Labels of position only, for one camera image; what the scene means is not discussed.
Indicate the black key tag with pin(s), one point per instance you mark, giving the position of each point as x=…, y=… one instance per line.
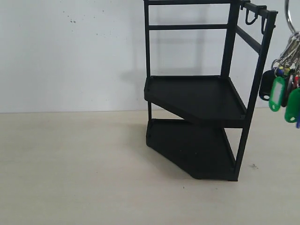
x=267, y=80

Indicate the key ring with coloured tags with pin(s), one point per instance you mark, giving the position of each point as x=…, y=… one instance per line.
x=290, y=57

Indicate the black two-tier corner shelf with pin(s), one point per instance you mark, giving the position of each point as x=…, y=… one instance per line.
x=199, y=122

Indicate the blue key tag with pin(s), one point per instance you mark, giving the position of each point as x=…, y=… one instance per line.
x=298, y=122

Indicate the red block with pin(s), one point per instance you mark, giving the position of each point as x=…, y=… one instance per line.
x=296, y=81

